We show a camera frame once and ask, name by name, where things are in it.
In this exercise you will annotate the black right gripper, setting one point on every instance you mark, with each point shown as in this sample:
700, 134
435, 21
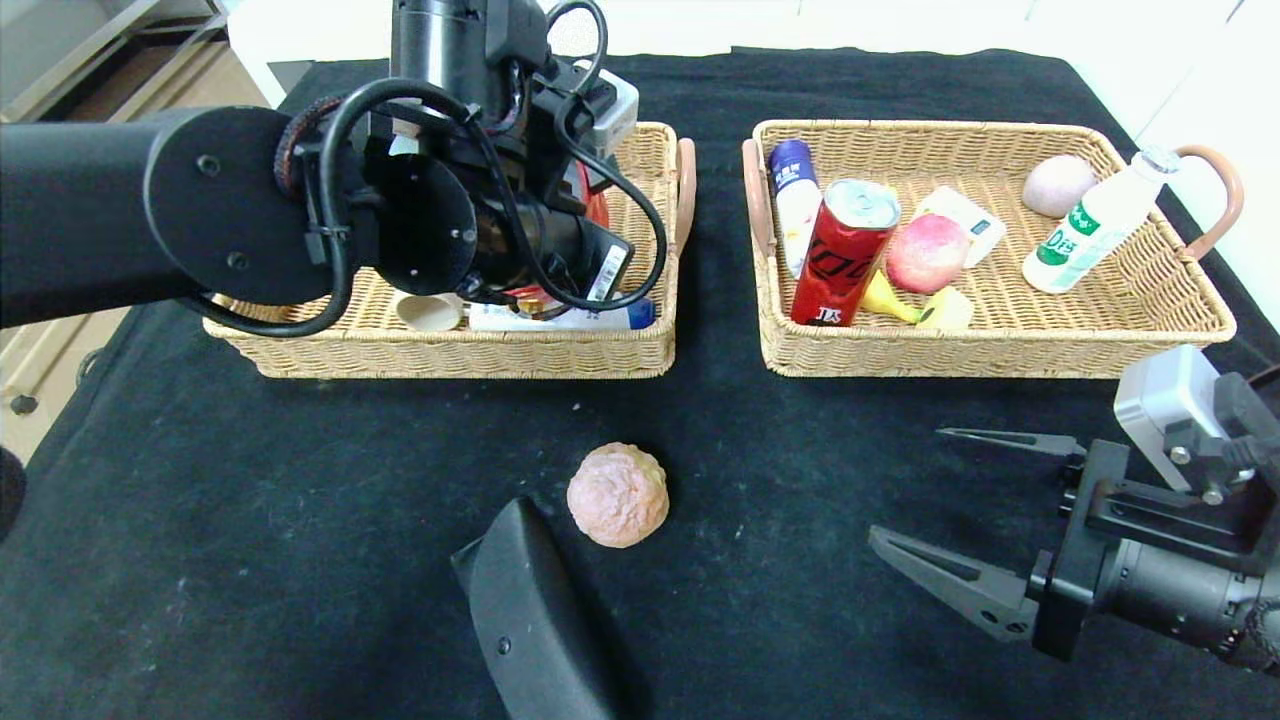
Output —
1082, 540

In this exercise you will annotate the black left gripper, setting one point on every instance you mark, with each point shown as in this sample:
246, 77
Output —
607, 272

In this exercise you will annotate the red pot grey inside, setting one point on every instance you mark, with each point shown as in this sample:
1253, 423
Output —
597, 205

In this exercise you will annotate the small yellow box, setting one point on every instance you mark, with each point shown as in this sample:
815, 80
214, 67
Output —
950, 310

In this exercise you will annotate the red soda can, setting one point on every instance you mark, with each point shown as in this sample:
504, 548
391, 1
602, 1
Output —
840, 265

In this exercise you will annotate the red peach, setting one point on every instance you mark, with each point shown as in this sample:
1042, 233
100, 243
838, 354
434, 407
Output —
927, 253

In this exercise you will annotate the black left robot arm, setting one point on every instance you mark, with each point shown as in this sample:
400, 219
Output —
80, 220

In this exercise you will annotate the wicker basket with mug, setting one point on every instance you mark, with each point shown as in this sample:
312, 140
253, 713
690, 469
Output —
450, 355

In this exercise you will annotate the wicker basket with banana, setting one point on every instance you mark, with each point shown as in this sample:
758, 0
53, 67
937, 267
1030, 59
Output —
1100, 320

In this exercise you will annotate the white bottle with yellow print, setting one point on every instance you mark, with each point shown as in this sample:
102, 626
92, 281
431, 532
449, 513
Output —
500, 322

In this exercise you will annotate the beige paper cup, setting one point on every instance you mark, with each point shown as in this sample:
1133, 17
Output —
430, 313

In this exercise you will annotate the white bottle dark blue cap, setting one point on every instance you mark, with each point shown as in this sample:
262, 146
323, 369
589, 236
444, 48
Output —
793, 190

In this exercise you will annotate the pink crumbly bun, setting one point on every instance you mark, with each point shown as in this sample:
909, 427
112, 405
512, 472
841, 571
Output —
618, 497

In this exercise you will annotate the yellow banana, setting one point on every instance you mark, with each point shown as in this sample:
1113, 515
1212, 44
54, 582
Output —
885, 300

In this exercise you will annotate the white juice carton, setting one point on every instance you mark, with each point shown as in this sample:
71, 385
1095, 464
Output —
975, 230

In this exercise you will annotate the white bottle green label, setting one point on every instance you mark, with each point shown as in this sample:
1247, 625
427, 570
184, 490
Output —
1085, 230

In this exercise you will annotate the white background table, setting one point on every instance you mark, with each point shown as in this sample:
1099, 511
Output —
800, 25

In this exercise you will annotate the pale pink egg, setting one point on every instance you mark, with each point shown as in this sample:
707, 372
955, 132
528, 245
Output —
1058, 186

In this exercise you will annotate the black table cloth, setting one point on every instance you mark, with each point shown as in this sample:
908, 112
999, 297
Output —
300, 520

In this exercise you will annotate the grey metal shelf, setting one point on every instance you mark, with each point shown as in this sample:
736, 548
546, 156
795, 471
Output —
100, 40

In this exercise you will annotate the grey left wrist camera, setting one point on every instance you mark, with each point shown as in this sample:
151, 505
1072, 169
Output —
615, 115

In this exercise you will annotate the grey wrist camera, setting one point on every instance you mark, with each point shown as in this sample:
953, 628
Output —
1165, 400
615, 115

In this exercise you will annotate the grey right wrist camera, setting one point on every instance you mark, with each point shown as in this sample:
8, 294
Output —
1165, 400

